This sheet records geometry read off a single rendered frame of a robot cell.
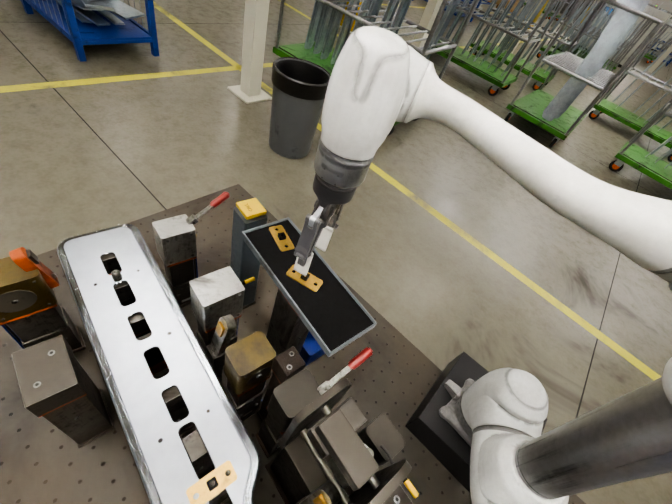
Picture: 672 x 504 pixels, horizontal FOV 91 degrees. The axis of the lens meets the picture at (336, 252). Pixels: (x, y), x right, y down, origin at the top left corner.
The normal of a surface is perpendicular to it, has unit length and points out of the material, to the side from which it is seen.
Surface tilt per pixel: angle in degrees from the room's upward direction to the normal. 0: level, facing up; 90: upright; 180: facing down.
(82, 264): 0
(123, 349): 0
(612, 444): 96
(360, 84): 81
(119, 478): 0
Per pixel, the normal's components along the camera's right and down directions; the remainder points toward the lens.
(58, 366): 0.26, -0.65
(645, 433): -0.95, 0.11
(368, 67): -0.21, 0.50
